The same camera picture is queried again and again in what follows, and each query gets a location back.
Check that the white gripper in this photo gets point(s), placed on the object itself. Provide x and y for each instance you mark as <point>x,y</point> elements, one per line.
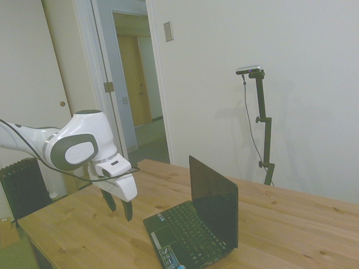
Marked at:
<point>126,187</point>

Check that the black laptop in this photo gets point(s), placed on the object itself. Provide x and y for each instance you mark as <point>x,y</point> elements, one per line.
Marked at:
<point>213,201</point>

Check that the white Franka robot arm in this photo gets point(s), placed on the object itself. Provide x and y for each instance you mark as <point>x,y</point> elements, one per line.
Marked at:
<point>84,126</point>

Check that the black radiator heater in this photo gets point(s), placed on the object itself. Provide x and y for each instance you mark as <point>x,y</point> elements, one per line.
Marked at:
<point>22,190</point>

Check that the metal door latch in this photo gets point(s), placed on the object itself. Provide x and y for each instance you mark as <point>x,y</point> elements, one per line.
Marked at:
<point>124,100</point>

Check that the brown cardboard box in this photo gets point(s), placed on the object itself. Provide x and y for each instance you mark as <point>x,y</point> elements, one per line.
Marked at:
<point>8,232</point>

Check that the green chair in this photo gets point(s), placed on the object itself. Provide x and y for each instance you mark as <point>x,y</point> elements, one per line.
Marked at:
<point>14,256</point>

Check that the round closet door knob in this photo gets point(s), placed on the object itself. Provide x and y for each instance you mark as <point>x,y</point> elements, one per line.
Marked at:
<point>62,104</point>

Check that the brass door hinge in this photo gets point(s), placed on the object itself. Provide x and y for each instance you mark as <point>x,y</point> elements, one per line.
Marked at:
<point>108,87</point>

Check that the wooden hallway door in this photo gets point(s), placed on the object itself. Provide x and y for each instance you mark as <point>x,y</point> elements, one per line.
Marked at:
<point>129,70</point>

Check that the white open door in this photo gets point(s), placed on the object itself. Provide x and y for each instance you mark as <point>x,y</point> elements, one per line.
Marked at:
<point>106,56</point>

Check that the white closet door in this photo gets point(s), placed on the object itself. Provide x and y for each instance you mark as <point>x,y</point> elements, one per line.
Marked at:
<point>28,56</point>

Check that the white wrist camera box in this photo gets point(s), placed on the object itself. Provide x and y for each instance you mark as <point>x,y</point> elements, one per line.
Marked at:
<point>117,167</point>

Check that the black camera stand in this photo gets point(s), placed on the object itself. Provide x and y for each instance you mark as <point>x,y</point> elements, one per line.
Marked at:
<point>263,112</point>

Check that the beige light switch plate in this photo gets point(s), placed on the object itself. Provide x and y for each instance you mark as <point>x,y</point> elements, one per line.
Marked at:
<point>168,31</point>

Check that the grey camera on stand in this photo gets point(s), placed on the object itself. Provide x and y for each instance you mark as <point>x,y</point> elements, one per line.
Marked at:
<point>249,69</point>

